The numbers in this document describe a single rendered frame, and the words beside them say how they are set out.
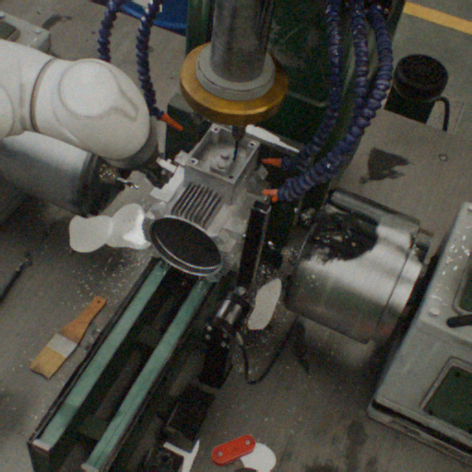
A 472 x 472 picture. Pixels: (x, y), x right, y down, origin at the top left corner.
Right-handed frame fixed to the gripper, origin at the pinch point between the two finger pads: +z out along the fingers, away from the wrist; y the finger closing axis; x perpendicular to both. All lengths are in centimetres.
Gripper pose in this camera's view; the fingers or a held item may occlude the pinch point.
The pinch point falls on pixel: (157, 175)
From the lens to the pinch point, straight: 136.2
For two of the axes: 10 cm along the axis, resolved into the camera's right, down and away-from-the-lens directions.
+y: -9.0, -4.1, 1.8
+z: 1.1, 1.8, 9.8
